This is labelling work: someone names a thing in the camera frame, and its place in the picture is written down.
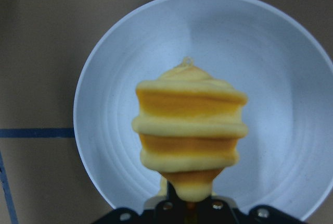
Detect sliced yellow bread loaf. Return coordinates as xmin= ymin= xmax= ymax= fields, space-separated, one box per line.
xmin=132 ymin=57 xmax=248 ymax=202

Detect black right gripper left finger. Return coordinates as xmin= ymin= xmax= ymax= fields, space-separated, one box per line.
xmin=153 ymin=182 xmax=186 ymax=224

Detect light blue plate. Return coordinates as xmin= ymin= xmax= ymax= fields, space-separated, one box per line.
xmin=74 ymin=0 xmax=332 ymax=219

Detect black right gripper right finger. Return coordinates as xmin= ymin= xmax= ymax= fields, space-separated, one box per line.
xmin=197 ymin=196 xmax=240 ymax=224

